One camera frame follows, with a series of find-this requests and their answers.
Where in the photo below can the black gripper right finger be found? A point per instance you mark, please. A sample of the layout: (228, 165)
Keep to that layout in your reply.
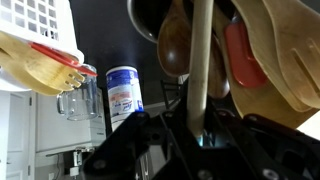
(260, 150)

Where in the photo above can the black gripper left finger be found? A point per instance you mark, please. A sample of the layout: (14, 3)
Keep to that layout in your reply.
(133, 150)

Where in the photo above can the dark wooden spoon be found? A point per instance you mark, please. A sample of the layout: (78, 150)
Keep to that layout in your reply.
(173, 50)
(218, 76)

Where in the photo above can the light wooden spoon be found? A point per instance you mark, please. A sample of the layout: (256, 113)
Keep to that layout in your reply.
(20, 80)

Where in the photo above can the metal utensil holder cup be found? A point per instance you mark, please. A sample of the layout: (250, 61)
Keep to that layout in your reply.
(143, 16)

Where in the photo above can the white plastic basket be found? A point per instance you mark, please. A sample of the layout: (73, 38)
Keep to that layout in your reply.
(43, 16)

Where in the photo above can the white wipes canister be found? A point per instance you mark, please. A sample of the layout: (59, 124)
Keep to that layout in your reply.
(123, 93)

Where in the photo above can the clear glass mug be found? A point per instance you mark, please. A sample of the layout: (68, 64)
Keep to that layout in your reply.
(83, 103)

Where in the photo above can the white kitchen cabinet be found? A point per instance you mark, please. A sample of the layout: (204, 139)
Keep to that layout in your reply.
(60, 133)

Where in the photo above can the red silicone spatula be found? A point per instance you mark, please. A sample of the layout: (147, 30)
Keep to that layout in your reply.
(53, 54)
(245, 56)

